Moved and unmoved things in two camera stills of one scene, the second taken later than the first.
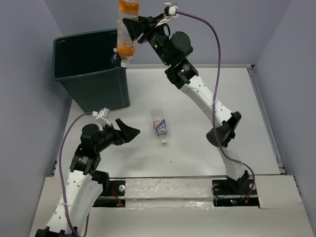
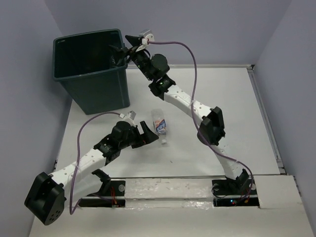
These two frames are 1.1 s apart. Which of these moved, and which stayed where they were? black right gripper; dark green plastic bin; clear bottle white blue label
Moved: black right gripper
Stayed: dark green plastic bin; clear bottle white blue label
